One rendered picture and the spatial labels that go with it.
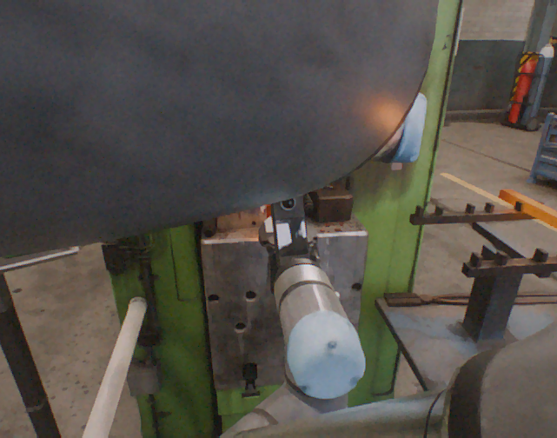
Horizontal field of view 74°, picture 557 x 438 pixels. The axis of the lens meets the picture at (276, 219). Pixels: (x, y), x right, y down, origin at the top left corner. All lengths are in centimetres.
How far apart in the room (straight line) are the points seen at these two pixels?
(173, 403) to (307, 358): 109
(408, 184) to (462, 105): 751
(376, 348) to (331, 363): 101
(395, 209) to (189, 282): 63
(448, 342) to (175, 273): 72
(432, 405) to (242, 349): 83
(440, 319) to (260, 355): 45
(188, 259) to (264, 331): 30
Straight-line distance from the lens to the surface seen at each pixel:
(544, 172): 472
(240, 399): 113
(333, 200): 88
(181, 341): 125
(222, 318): 93
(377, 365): 146
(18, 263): 77
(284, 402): 45
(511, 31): 900
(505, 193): 106
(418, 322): 97
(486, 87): 883
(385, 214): 110
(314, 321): 39
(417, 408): 20
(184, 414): 148
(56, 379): 198
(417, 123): 40
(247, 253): 83
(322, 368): 39
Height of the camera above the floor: 129
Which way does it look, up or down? 25 degrees down
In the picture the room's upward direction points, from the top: straight up
